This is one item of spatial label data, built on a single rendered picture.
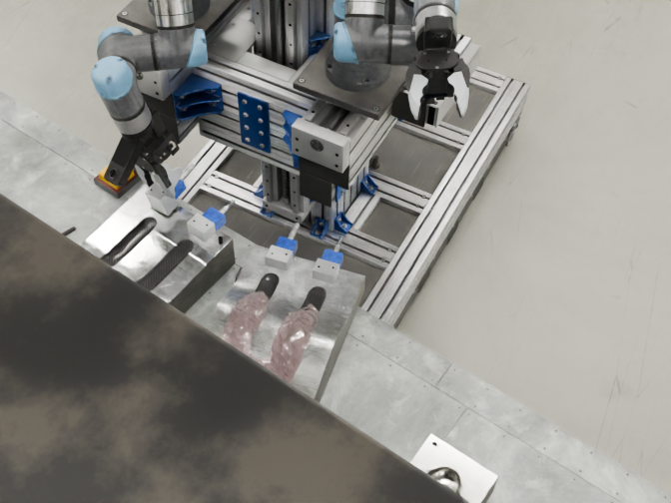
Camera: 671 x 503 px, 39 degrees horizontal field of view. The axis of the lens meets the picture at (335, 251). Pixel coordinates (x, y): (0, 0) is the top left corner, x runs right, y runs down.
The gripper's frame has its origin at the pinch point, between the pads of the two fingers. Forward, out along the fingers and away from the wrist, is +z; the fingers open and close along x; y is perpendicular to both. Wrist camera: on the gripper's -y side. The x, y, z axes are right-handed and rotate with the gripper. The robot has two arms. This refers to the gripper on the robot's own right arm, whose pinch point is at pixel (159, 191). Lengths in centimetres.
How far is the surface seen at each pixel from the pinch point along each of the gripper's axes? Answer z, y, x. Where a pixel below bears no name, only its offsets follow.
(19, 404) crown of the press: -104, -65, -95
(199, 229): 3.8, -2.0, -12.2
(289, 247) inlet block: 12.2, 7.7, -27.5
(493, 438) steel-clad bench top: 26, -4, -85
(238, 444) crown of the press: -102, -60, -107
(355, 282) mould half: 16.2, 9.0, -44.1
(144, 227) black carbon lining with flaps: 4.7, -7.3, 0.3
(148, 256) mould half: 4.7, -13.0, -6.2
